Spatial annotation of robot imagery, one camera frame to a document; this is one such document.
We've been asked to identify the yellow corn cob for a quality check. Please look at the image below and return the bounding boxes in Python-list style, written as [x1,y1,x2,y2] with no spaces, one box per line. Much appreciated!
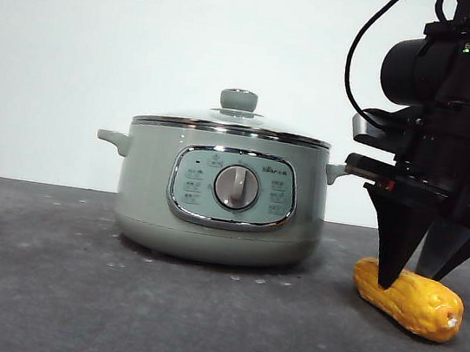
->
[345,254,470,348]

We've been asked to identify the glass pot lid green knob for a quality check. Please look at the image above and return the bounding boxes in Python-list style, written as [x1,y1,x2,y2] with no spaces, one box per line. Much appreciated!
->
[131,75,338,151]

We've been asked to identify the pale green electric pot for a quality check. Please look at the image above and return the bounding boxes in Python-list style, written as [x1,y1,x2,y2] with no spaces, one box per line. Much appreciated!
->
[81,111,352,282]

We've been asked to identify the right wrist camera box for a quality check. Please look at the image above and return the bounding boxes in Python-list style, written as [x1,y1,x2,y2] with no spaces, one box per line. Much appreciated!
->
[349,104,408,150]

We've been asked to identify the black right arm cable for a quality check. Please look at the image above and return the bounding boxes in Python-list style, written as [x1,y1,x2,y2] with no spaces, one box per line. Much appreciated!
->
[337,0,418,134]

